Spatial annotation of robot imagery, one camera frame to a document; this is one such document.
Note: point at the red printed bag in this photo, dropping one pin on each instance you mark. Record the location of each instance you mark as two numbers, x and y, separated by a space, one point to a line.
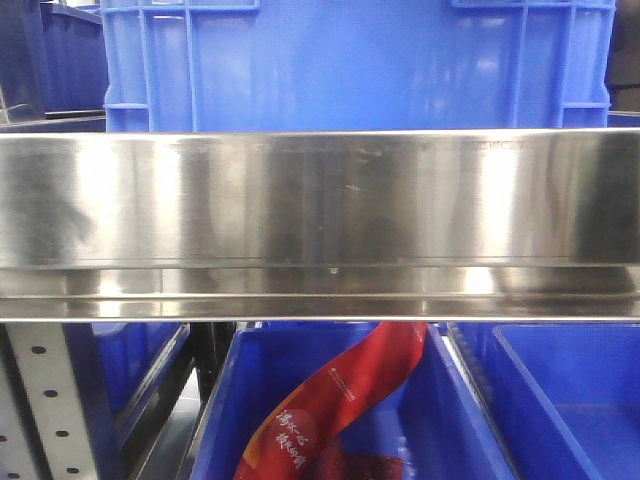
308 419

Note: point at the dark blue bin upper left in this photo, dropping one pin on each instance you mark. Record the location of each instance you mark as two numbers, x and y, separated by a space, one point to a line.
52 60

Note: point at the blue bin lower right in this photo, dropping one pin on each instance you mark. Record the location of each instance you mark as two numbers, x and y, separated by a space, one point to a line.
563 397

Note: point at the blue bin lower left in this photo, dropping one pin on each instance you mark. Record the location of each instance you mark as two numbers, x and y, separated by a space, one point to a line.
140 360

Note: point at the large blue crate upper shelf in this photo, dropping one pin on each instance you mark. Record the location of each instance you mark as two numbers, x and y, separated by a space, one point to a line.
190 66

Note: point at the perforated steel upright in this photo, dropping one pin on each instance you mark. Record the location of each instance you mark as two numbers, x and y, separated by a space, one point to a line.
58 368

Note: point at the stainless steel shelf rail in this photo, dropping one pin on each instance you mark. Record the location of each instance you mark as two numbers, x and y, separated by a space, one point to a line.
471 225

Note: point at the blue bin with red bag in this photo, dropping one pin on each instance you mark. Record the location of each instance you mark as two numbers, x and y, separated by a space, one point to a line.
429 428

